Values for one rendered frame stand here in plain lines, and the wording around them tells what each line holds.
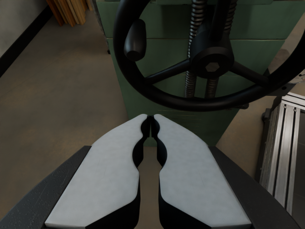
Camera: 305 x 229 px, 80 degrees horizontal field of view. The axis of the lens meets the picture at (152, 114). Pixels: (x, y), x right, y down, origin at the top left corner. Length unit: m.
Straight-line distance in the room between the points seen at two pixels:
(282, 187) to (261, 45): 0.57
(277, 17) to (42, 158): 1.20
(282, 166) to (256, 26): 0.61
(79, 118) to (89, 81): 0.32
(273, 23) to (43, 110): 1.30
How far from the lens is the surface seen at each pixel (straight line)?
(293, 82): 0.60
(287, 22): 0.54
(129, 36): 0.22
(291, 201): 0.92
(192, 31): 0.34
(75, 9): 1.97
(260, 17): 0.51
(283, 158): 0.97
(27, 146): 1.33
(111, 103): 1.27
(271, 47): 0.57
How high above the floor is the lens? 1.00
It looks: 58 degrees down
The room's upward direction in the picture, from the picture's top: 4 degrees counter-clockwise
